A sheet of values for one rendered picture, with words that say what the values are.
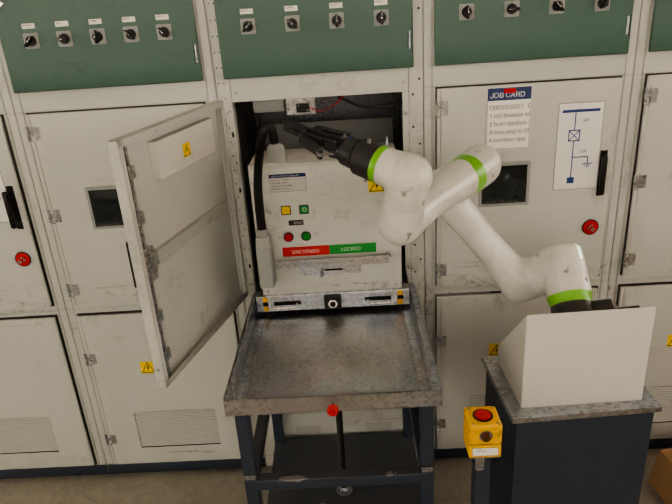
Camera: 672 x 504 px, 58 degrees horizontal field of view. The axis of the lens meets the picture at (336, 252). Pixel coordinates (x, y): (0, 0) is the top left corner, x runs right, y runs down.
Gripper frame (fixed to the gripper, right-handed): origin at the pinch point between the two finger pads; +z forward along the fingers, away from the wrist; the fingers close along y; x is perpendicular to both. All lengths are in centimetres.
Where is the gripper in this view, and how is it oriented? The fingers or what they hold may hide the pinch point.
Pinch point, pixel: (295, 128)
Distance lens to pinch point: 160.4
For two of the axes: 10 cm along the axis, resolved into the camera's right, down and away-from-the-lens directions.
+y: 6.1, -4.8, 6.2
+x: 0.4, -7.7, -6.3
